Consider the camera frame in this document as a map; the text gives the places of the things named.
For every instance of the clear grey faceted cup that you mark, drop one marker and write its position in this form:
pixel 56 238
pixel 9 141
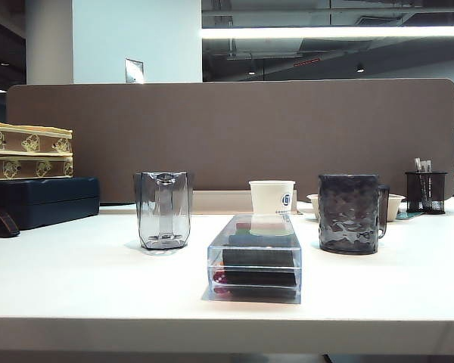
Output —
pixel 162 211

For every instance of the white bowl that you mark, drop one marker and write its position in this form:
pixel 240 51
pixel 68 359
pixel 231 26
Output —
pixel 395 206

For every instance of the teal card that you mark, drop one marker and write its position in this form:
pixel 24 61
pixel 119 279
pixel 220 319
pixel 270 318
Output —
pixel 410 215

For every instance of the clear plastic rectangular box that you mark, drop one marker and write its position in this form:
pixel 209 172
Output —
pixel 253 280

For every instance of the silver wall plaque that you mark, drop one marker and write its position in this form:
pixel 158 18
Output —
pixel 134 70

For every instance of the black foam pad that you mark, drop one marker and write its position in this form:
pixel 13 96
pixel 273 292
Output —
pixel 257 256
pixel 261 278

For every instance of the white ceiling light strip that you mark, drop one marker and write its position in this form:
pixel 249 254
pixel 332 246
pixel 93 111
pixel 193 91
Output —
pixel 325 31

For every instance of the white paper cup blue logo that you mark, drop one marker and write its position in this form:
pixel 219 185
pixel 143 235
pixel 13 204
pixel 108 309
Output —
pixel 268 196

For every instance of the round black ceiling lamp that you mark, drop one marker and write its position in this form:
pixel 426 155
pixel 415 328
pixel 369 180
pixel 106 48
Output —
pixel 360 68

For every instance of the dark blue hard case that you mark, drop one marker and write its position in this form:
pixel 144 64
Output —
pixel 53 200

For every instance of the yellow patterned gift box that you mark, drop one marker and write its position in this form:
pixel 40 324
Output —
pixel 26 166
pixel 26 141

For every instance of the brown fabric desk partition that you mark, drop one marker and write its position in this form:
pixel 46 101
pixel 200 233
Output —
pixel 249 132

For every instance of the black mesh pen holder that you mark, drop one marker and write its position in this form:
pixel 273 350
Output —
pixel 426 193

